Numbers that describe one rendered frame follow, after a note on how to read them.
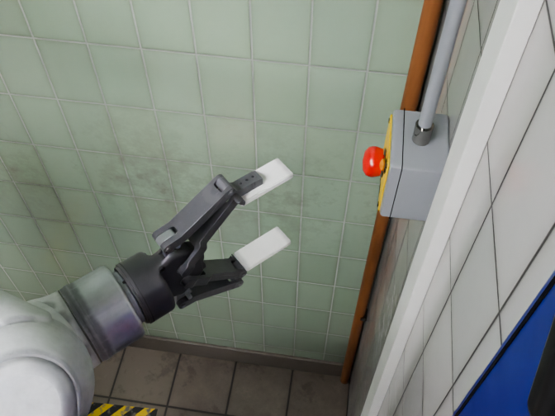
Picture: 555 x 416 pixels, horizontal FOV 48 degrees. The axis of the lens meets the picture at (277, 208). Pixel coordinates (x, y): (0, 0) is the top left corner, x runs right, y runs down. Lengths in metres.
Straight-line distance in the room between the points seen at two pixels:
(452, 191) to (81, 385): 0.39
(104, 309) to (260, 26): 0.58
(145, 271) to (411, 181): 0.33
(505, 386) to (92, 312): 0.42
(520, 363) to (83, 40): 0.99
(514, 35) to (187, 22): 0.68
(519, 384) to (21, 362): 0.31
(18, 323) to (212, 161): 0.89
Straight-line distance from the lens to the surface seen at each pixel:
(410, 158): 0.75
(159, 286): 0.67
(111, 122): 1.32
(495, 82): 0.54
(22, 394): 0.46
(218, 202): 0.64
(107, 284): 0.66
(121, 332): 0.66
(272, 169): 0.69
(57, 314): 0.65
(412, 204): 0.79
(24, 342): 0.47
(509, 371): 0.35
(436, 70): 0.69
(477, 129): 0.57
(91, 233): 1.70
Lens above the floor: 2.06
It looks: 54 degrees down
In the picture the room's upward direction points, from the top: straight up
